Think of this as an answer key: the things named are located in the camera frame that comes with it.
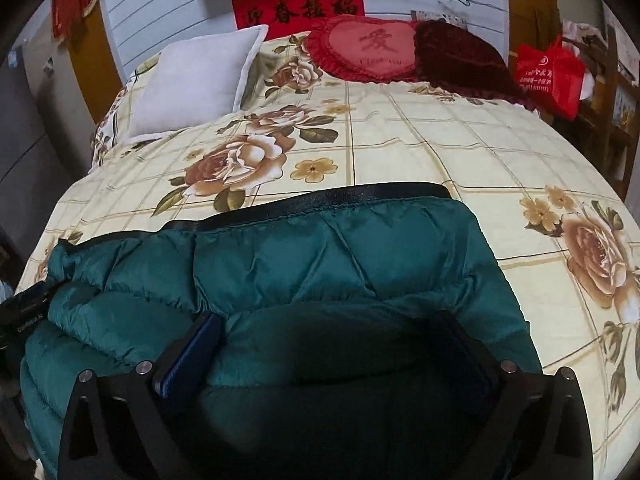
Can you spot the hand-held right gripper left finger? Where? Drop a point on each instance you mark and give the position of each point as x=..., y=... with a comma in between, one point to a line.
x=192, y=355

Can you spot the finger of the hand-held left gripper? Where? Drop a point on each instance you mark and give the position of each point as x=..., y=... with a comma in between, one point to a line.
x=52, y=292

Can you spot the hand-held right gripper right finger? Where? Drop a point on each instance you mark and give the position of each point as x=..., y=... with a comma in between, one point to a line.
x=475, y=360

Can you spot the green puffer jacket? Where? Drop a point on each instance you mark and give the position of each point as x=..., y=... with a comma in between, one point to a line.
x=300, y=260

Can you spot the grey refrigerator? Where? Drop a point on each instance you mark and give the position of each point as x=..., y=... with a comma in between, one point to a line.
x=25, y=135

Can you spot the floral pillow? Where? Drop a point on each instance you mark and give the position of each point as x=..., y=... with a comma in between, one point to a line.
x=107, y=125

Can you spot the bed with floral sheet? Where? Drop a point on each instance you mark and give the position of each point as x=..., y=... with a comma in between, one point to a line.
x=400, y=150

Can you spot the white pillow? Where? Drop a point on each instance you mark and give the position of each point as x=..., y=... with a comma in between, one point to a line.
x=195, y=80

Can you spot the wooden chair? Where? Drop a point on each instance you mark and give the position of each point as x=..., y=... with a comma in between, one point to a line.
x=607, y=110

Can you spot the red fringed pennant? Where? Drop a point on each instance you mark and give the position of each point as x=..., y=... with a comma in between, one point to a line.
x=72, y=7

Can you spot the red shopping bag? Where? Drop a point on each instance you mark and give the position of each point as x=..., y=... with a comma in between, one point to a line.
x=547, y=77

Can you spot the dark red velvet cushion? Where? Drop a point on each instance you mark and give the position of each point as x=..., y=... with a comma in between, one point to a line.
x=465, y=60

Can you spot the red heart-shaped pillow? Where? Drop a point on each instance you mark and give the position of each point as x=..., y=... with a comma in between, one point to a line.
x=367, y=47

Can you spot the red wall poster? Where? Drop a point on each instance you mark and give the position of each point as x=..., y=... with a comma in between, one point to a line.
x=300, y=7

